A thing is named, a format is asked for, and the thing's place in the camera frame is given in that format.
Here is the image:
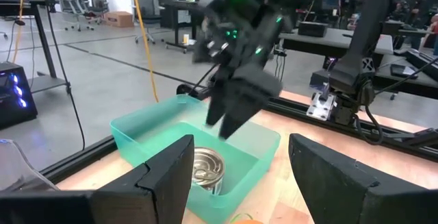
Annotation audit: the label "yellow hanging cable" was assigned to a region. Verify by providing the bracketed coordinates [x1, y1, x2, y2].
[129, 0, 160, 103]

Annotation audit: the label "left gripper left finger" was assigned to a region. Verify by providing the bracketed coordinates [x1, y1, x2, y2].
[0, 134, 196, 224]

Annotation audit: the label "person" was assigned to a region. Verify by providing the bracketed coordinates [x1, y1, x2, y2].
[420, 11, 438, 57]

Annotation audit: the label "black desk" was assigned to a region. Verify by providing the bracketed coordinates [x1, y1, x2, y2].
[159, 0, 206, 53]

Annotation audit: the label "teal plastic bin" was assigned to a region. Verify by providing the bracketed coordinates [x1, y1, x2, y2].
[109, 93, 282, 224]

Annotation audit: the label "grey desk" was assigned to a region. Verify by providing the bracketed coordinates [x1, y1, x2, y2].
[279, 27, 394, 68]

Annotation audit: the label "thin black hanging cable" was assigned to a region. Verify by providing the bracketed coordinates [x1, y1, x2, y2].
[42, 0, 86, 151]

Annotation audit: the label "black rolling stand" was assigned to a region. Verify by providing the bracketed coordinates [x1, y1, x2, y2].
[0, 0, 72, 95]

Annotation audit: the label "black tablet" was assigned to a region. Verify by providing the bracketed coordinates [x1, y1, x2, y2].
[389, 63, 419, 80]

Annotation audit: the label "cardboard box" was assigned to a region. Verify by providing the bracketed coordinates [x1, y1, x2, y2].
[105, 10, 135, 29]

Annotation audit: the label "computer tower blue lights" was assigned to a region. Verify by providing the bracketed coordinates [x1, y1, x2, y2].
[0, 61, 39, 131]

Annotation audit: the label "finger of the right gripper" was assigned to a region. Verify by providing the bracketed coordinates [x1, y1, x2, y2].
[218, 79, 275, 142]
[204, 75, 237, 128]

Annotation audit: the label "clear plastic bin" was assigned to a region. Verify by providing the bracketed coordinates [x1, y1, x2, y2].
[0, 138, 60, 192]

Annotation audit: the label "toy orange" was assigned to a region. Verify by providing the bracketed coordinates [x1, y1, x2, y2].
[229, 212, 265, 224]

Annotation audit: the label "silver tin can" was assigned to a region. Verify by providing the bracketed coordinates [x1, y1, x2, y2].
[191, 146, 226, 197]

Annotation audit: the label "silver metal bracket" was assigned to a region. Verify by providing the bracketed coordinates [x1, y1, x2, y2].
[305, 91, 337, 122]

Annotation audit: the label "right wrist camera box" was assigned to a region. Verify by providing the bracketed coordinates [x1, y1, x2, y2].
[192, 21, 237, 64]

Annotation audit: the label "black round corner fixture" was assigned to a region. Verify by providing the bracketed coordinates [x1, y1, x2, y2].
[175, 82, 200, 99]

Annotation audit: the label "black box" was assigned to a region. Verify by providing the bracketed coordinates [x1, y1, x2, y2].
[296, 21, 330, 38]

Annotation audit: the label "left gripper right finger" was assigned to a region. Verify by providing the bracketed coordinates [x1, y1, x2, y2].
[288, 133, 438, 224]

